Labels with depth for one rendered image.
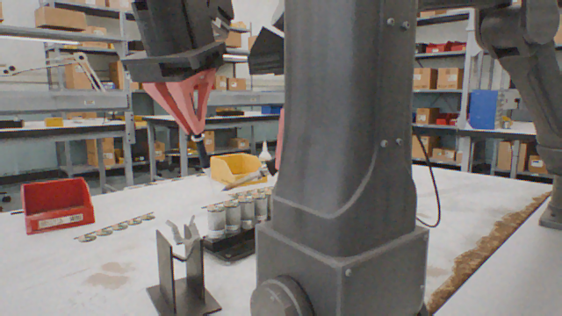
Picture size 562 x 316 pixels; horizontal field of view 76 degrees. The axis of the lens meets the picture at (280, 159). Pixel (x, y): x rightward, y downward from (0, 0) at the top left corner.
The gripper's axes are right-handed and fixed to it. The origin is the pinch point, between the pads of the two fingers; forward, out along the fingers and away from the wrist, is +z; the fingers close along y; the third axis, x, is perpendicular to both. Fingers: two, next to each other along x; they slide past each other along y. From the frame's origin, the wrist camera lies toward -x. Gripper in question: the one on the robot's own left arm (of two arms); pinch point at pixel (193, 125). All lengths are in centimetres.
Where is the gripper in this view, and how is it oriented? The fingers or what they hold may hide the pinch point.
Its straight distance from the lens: 45.2
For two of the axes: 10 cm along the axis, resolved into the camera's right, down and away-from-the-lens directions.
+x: -4.1, 4.8, -7.8
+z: 1.4, 8.7, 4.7
